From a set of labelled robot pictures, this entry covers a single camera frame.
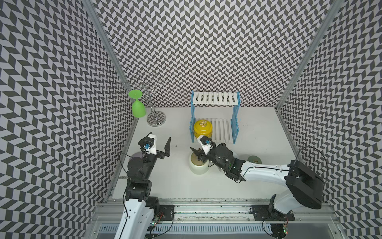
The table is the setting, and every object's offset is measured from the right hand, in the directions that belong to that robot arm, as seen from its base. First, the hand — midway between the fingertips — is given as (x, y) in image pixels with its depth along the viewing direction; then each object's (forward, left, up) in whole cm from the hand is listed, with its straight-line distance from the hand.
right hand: (196, 144), depth 77 cm
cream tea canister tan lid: (-8, -1, -12) cm, 14 cm away
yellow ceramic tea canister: (+17, -4, -7) cm, 19 cm away
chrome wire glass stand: (+33, +33, -17) cm, 50 cm away
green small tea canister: (-3, -33, -11) cm, 36 cm away
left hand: (0, +17, +8) cm, 19 cm away
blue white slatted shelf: (+21, -19, -16) cm, 33 cm away
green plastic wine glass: (+23, +35, +5) cm, 42 cm away
